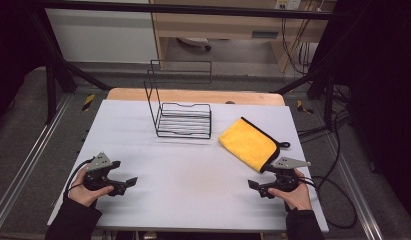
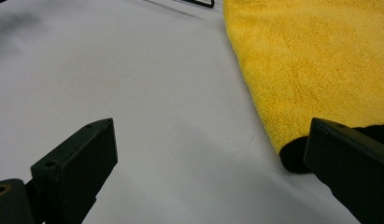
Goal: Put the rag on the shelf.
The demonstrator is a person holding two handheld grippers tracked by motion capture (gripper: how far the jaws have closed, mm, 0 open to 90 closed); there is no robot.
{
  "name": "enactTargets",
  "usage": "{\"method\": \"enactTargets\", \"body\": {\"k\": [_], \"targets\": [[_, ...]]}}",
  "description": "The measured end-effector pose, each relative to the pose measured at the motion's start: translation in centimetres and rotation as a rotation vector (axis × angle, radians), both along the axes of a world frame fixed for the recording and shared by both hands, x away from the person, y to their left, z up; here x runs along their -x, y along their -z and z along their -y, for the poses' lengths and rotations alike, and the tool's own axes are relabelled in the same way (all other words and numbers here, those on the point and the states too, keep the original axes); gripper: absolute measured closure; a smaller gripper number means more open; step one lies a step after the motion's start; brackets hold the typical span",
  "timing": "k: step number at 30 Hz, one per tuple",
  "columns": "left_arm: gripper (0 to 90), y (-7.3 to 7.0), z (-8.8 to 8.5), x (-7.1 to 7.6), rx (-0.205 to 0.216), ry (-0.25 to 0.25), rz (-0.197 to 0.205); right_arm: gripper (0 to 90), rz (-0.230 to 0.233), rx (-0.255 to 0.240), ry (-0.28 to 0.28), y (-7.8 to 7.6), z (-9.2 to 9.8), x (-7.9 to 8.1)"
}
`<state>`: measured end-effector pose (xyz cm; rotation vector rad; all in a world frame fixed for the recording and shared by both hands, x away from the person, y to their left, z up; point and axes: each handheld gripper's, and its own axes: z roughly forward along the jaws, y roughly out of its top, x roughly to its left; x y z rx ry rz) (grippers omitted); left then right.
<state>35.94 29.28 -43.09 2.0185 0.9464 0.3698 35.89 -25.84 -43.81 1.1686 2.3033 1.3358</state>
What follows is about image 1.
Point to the person's left hand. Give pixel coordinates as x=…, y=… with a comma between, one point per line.
x=83, y=195

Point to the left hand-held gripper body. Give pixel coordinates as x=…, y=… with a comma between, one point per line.
x=99, y=162

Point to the aluminium floor rail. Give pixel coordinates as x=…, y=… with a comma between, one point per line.
x=29, y=156
x=354, y=190

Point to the yellow towel with black trim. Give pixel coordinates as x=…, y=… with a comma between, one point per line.
x=249, y=144

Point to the yellow black tape strip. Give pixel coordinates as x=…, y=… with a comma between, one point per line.
x=88, y=102
x=303, y=107

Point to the white cabinet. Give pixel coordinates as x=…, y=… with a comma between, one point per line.
x=99, y=36

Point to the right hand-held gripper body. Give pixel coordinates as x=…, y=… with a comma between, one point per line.
x=286, y=173

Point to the light wooden desk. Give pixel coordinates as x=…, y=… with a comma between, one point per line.
x=226, y=23

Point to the person's right hand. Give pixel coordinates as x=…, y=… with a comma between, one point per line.
x=296, y=196

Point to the wall power socket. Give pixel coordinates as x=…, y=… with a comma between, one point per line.
x=287, y=4

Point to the wooden table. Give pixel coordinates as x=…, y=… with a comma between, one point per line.
x=193, y=96

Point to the black metal frame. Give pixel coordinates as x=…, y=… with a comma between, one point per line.
x=56, y=70

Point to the chair base with caster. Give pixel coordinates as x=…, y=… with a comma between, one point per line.
x=194, y=42

